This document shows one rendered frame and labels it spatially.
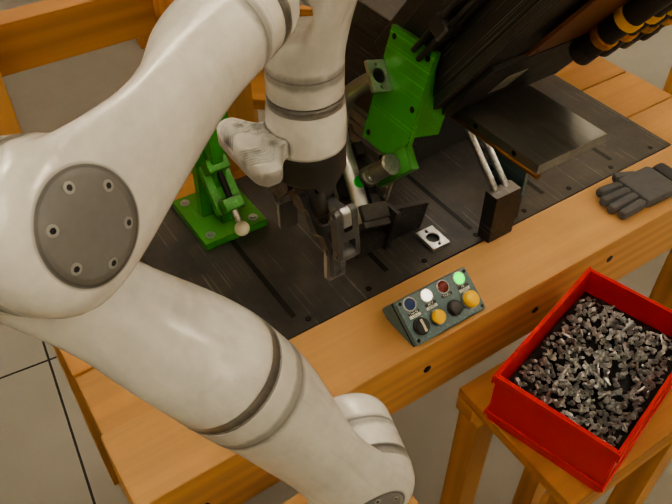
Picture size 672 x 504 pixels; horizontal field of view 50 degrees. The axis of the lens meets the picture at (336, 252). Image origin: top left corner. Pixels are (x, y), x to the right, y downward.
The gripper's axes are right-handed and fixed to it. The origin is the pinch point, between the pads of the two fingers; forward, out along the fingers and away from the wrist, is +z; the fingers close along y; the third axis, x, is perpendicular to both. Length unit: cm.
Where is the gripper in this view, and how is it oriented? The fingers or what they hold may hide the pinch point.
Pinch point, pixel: (310, 246)
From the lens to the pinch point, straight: 77.6
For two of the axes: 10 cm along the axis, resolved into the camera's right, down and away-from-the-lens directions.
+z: 0.0, 7.1, 7.0
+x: -8.3, 3.9, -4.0
